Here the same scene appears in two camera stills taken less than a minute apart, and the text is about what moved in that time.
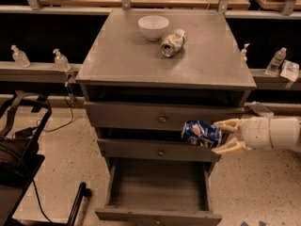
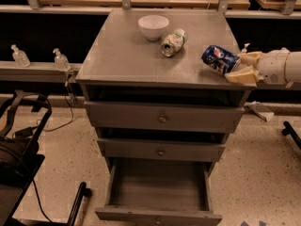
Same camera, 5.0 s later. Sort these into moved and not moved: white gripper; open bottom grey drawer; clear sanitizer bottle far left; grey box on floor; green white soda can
Moved: white gripper
Not moved: grey box on floor; green white soda can; open bottom grey drawer; clear sanitizer bottle far left
